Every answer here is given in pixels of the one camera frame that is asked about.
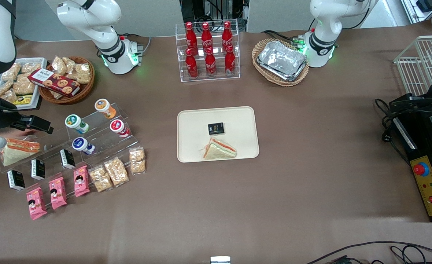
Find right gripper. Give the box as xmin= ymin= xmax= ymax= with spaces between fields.
xmin=0 ymin=96 xmax=54 ymax=133

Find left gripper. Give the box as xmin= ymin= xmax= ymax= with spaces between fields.
xmin=390 ymin=92 xmax=432 ymax=112

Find green label gum bottle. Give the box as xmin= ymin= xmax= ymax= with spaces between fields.
xmin=65 ymin=114 xmax=89 ymax=134

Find blue label gum bottle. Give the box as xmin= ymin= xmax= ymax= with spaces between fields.
xmin=72 ymin=137 xmax=96 ymax=155

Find orange label gum bottle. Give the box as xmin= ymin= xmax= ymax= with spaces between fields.
xmin=94 ymin=98 xmax=117 ymax=119

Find red label gum bottle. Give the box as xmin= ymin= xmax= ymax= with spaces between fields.
xmin=110 ymin=119 xmax=131 ymax=138

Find beige plastic serving tray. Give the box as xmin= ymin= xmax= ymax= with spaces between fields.
xmin=177 ymin=106 xmax=259 ymax=163

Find flat black gum box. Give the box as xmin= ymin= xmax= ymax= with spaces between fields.
xmin=208 ymin=122 xmax=225 ymax=136

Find white rectangular plastic bin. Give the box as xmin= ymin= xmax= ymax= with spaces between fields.
xmin=0 ymin=58 xmax=48 ymax=110

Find yellow snack packet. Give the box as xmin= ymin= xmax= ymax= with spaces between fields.
xmin=12 ymin=95 xmax=33 ymax=106

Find long clear acrylic riser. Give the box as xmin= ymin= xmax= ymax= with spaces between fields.
xmin=0 ymin=137 xmax=93 ymax=200

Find large wrapped triangle sandwich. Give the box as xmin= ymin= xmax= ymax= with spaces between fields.
xmin=0 ymin=137 xmax=40 ymax=166

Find small black carton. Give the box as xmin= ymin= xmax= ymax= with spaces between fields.
xmin=31 ymin=159 xmax=46 ymax=180
xmin=7 ymin=170 xmax=26 ymax=191
xmin=60 ymin=149 xmax=76 ymax=169

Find red cookie box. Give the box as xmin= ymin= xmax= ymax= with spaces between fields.
xmin=28 ymin=68 xmax=81 ymax=98

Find black yellow control box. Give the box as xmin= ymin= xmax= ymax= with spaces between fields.
xmin=392 ymin=110 xmax=432 ymax=223

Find round brown wicker basket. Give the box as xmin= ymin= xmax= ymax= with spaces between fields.
xmin=38 ymin=56 xmax=95 ymax=105

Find small clear acrylic riser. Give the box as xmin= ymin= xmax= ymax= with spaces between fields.
xmin=66 ymin=103 xmax=140 ymax=165

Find red emergency stop button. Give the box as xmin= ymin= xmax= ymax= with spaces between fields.
xmin=413 ymin=161 xmax=430 ymax=176

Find pink snack pack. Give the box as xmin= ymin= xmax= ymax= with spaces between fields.
xmin=73 ymin=165 xmax=91 ymax=197
xmin=49 ymin=177 xmax=67 ymax=210
xmin=26 ymin=187 xmax=48 ymax=220

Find oval light wicker basket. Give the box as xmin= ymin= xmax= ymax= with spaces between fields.
xmin=252 ymin=38 xmax=310 ymax=87

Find aluminium foil container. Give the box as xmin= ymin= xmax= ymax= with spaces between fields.
xmin=257 ymin=40 xmax=308 ymax=82

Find red cola bottle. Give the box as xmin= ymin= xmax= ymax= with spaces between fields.
xmin=205 ymin=47 xmax=217 ymax=77
xmin=201 ymin=22 xmax=213 ymax=50
xmin=185 ymin=48 xmax=199 ymax=79
xmin=222 ymin=21 xmax=234 ymax=47
xmin=225 ymin=45 xmax=236 ymax=76
xmin=185 ymin=22 xmax=197 ymax=52

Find small wrapped triangle sandwich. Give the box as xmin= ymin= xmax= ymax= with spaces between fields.
xmin=202 ymin=137 xmax=237 ymax=160

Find clear acrylic bottle rack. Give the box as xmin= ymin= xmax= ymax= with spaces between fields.
xmin=176 ymin=19 xmax=241 ymax=83

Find black equipment rack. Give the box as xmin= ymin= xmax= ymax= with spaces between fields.
xmin=181 ymin=0 xmax=246 ymax=32

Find black power cable with plug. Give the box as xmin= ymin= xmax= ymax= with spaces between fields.
xmin=374 ymin=98 xmax=410 ymax=165

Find white wire basket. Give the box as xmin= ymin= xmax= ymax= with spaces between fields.
xmin=394 ymin=35 xmax=432 ymax=96

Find metal shelf frame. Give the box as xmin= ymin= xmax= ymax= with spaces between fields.
xmin=401 ymin=0 xmax=432 ymax=26

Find grey base cable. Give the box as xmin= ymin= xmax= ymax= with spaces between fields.
xmin=121 ymin=34 xmax=151 ymax=54

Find long black floor cable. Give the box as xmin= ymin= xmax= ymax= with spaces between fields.
xmin=306 ymin=241 xmax=432 ymax=264

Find black base cable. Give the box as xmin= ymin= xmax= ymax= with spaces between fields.
xmin=262 ymin=29 xmax=308 ymax=46

